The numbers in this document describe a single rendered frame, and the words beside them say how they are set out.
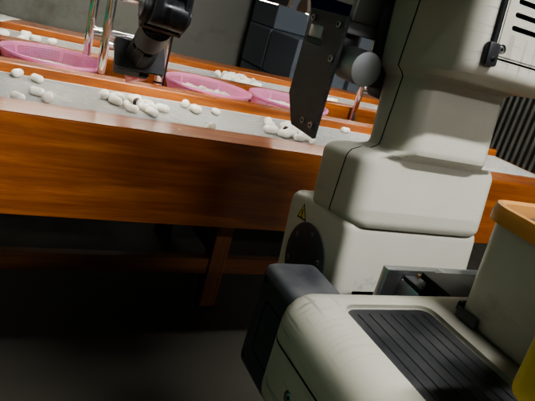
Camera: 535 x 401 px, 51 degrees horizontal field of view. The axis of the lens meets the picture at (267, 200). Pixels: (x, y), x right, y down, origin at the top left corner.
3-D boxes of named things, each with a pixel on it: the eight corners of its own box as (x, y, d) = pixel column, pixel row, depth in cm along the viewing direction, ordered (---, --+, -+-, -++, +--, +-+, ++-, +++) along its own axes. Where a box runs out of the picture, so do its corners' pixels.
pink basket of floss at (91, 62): (120, 102, 159) (126, 68, 156) (52, 107, 135) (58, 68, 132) (46, 75, 166) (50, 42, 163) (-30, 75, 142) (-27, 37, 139)
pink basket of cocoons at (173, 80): (261, 130, 174) (269, 99, 171) (196, 127, 154) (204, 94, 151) (206, 103, 189) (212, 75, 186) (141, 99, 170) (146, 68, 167)
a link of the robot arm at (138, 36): (142, 33, 101) (173, 41, 103) (143, 1, 103) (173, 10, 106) (131, 53, 107) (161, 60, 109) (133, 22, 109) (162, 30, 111)
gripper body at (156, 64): (112, 40, 113) (122, 20, 106) (162, 52, 117) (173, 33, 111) (111, 69, 111) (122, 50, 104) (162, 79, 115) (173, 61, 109)
